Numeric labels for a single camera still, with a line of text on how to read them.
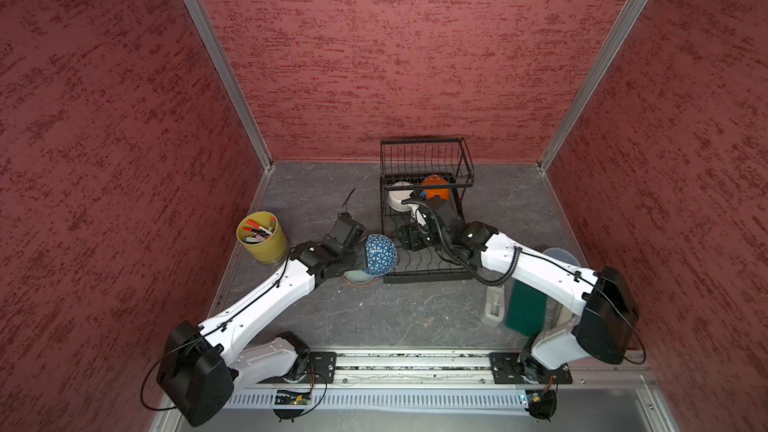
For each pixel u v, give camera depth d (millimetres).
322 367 743
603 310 406
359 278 867
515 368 735
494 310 815
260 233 887
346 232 607
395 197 1003
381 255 850
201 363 380
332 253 607
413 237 697
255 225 874
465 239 573
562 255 877
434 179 1120
